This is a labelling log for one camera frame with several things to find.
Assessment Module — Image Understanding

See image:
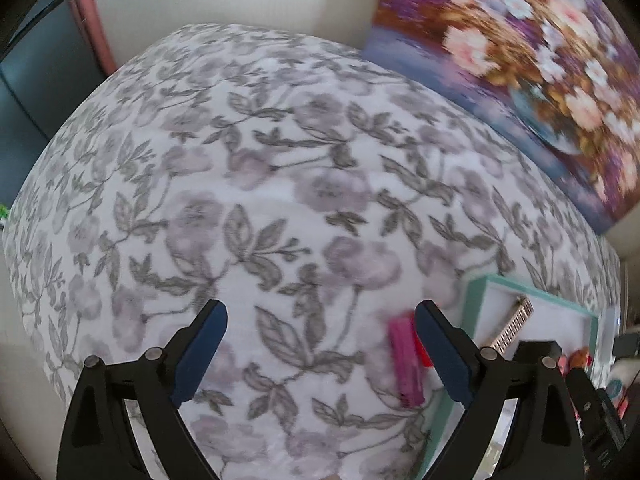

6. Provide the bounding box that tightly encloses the gold patterned lighter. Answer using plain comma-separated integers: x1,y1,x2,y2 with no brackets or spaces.
487,296,533,356

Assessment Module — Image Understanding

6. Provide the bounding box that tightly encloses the flower painting canvas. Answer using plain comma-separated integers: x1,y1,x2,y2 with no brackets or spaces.
361,0,640,236

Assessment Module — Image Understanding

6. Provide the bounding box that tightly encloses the dark cabinet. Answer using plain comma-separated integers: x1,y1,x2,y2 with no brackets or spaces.
0,0,108,201

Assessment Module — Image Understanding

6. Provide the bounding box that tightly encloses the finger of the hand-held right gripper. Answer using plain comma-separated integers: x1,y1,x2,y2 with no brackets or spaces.
565,367,603,421

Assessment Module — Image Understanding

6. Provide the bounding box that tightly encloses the black small box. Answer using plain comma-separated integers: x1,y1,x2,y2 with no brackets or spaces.
520,341,561,361

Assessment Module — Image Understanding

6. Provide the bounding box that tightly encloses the purple ruler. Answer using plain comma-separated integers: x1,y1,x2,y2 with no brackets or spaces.
387,316,426,408

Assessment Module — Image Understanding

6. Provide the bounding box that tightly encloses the pink board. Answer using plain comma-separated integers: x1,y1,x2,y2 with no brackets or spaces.
70,0,118,76

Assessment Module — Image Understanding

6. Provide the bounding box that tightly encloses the teal rimmed white tray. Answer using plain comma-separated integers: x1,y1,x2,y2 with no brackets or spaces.
417,274,601,480

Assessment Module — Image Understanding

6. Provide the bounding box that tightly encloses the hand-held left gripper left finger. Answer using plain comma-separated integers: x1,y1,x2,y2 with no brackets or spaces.
56,300,228,480

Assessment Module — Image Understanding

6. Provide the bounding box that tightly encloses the grey floral blanket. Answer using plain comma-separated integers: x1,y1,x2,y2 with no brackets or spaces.
0,22,623,480

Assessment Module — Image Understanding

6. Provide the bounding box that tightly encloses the brown dog figure pink vest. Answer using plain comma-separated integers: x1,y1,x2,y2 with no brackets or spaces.
560,350,593,376

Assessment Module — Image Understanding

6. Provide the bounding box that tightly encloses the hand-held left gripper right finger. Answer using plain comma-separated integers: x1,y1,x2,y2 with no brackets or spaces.
416,300,586,480

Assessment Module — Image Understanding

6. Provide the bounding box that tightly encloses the black charger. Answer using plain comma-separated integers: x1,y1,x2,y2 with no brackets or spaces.
612,332,640,361

